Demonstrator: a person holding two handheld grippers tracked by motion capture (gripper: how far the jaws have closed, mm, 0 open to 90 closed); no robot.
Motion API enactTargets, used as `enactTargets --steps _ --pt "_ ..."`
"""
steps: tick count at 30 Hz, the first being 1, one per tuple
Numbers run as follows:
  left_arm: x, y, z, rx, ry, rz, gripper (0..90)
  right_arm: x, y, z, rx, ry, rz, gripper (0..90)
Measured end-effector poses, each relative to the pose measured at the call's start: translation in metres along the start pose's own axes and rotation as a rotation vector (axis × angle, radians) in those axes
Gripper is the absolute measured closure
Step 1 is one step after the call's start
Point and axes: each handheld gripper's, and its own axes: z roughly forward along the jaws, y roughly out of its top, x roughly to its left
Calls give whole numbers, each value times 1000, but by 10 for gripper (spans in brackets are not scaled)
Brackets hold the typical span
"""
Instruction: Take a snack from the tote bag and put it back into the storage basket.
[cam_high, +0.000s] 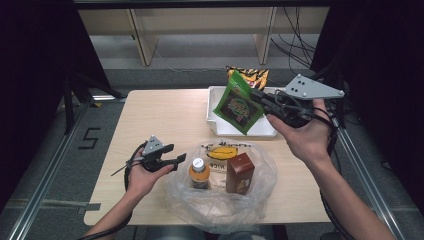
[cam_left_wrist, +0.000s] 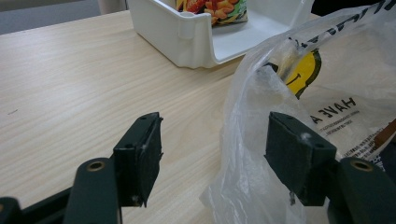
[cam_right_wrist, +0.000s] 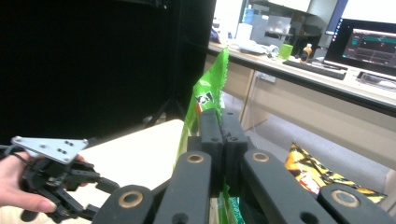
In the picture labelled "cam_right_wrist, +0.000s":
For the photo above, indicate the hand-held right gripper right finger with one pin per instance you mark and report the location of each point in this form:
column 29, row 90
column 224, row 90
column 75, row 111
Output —
column 233, row 137

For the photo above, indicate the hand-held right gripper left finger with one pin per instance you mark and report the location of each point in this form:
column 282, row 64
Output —
column 211, row 133

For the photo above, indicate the green snack packet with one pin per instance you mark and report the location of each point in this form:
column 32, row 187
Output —
column 208, row 90

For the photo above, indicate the black yellow chips packet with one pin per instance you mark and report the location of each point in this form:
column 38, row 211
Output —
column 311, row 174

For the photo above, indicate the black tripod stand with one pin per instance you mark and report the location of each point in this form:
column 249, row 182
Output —
column 165, row 109

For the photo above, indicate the light wooden desk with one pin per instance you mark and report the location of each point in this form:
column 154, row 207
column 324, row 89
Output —
column 311, row 109

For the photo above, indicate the black curtain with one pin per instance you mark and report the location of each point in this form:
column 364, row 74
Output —
column 93, row 62

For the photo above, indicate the green cup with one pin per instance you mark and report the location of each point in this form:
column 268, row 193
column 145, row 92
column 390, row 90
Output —
column 285, row 51

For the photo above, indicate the black keyboard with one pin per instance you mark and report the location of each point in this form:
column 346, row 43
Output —
column 314, row 69

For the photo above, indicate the brown drink bottle yellow cap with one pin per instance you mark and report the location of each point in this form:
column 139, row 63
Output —
column 306, row 55

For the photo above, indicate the blue water bottle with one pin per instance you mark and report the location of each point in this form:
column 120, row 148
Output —
column 248, row 15

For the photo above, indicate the black computer monitor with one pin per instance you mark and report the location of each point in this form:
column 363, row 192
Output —
column 367, row 46

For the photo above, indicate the bright white computer monitor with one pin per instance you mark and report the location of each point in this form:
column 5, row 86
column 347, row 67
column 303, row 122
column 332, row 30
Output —
column 370, row 9

